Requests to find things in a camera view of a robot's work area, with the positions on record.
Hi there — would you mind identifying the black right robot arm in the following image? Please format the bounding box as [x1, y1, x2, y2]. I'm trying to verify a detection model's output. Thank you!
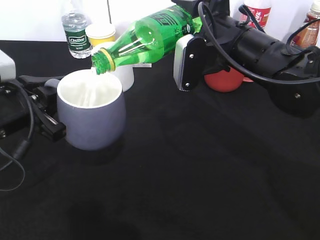
[174, 0, 320, 118]

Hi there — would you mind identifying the white ceramic mug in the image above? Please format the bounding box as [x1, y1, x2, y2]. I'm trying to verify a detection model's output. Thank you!
[91, 41, 135, 92]

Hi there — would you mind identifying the white blueberry milk carton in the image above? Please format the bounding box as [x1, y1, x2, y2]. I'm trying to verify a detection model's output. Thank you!
[132, 63, 152, 68]

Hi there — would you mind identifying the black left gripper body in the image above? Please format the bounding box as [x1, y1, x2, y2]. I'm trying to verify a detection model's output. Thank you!
[0, 79, 44, 137]

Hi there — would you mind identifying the brown iced tea bottle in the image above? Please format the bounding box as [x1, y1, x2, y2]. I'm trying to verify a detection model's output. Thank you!
[291, 0, 320, 49]

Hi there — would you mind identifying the green soda bottle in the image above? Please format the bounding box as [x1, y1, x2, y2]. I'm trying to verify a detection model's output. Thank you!
[91, 5, 202, 75]

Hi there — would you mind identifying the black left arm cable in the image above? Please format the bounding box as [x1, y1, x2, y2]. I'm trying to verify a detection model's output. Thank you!
[0, 82, 35, 192]

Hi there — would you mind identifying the red ceramic mug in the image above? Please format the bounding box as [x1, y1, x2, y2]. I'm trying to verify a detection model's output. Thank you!
[204, 67, 254, 93]

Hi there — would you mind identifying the grey ceramic mug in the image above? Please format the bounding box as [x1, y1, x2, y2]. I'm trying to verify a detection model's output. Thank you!
[44, 69, 126, 151]

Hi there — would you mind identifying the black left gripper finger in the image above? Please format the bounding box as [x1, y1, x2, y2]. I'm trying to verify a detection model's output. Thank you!
[32, 86, 66, 142]
[17, 75, 64, 85]

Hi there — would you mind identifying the cola bottle red label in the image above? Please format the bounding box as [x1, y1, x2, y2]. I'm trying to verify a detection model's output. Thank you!
[243, 0, 272, 30]

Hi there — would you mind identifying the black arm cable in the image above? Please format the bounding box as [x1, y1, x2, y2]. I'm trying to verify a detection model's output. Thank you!
[197, 1, 320, 85]
[0, 82, 35, 192]

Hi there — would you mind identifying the clear Cestbon water bottle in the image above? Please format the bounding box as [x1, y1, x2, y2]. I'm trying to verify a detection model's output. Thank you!
[61, 0, 92, 59]

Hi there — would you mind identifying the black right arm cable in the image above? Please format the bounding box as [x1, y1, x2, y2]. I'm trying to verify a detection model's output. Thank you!
[197, 1, 320, 85]

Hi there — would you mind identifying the yellow paper cup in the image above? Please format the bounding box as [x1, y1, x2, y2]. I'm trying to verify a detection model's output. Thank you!
[85, 23, 116, 47]

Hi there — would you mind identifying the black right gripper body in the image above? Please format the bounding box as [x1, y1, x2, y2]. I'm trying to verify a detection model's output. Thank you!
[173, 0, 247, 75]

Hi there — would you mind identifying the white left camera box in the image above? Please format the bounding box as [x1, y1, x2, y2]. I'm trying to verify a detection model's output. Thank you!
[0, 50, 16, 83]

